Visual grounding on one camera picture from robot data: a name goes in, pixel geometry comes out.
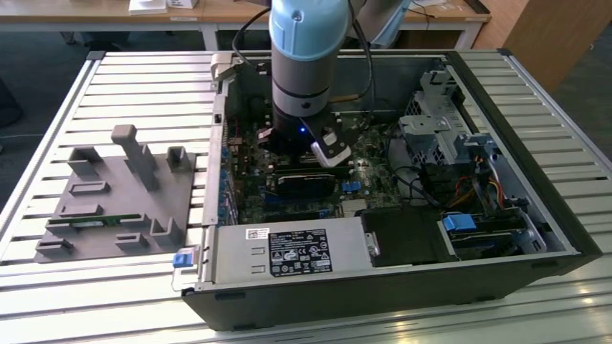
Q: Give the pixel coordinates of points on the black graphics card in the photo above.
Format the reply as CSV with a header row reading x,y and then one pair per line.
x,y
305,186

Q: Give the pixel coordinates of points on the blue board connector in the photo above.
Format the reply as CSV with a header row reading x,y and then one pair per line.
x,y
349,187

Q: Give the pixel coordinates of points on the green motherboard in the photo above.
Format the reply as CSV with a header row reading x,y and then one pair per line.
x,y
372,172

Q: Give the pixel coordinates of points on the silver board heat sink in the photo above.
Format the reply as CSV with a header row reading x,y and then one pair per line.
x,y
355,208

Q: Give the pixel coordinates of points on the metal drive cage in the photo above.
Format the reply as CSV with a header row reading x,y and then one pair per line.
x,y
429,132

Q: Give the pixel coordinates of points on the grey power supply unit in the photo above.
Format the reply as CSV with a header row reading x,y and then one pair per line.
x,y
239,254

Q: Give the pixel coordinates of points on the black plastic shroud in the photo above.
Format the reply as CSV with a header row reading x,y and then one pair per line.
x,y
407,236

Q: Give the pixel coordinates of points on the grey parts rack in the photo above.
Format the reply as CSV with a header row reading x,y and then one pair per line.
x,y
119,200

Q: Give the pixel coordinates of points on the blue disk carrier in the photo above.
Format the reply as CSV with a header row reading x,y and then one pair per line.
x,y
459,224

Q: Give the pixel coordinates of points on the green RAM stick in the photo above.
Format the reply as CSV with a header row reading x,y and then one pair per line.
x,y
112,219

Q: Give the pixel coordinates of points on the white printed box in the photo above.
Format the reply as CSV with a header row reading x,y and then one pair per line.
x,y
184,3

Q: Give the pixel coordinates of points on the black PC case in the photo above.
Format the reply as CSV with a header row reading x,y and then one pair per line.
x,y
335,304

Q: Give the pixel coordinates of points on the plain white box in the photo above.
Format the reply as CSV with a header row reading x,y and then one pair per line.
x,y
148,7

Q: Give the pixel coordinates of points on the wooden desk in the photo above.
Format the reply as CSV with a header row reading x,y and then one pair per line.
x,y
95,18

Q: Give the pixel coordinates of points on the metal disk bay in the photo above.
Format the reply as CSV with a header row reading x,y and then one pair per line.
x,y
531,240

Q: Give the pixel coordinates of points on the wooden cabinet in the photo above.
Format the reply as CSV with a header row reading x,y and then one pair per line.
x,y
549,36

